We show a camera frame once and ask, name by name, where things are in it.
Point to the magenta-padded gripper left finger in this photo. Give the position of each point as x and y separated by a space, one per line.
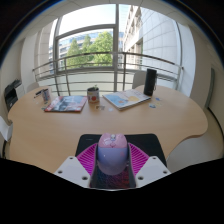
75 168

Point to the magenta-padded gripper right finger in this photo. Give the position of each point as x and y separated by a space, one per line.
148 168

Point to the pink and lilac computer mouse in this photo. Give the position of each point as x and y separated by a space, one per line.
112 153

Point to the black mouse pad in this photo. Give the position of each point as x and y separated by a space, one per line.
148 143

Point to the red magazine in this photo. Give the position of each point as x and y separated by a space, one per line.
66 103

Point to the small paper card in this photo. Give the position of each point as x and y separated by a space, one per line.
100 107

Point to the light blue book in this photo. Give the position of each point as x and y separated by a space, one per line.
126 98

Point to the blue box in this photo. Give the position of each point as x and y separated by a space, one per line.
37 93

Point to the black upright speaker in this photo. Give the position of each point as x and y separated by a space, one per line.
150 82

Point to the white chair back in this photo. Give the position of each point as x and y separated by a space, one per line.
138 78
32 87

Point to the black and white printer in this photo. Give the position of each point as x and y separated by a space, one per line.
10 94

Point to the grey metal railing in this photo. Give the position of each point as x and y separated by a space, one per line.
93 56

